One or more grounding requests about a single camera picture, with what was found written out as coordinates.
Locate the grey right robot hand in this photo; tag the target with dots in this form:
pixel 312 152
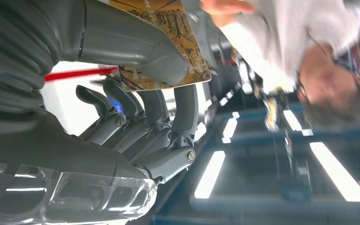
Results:
pixel 59 149

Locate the person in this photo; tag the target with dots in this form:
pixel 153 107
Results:
pixel 276 37

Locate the red barrier belt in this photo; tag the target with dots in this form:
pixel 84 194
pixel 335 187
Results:
pixel 74 74

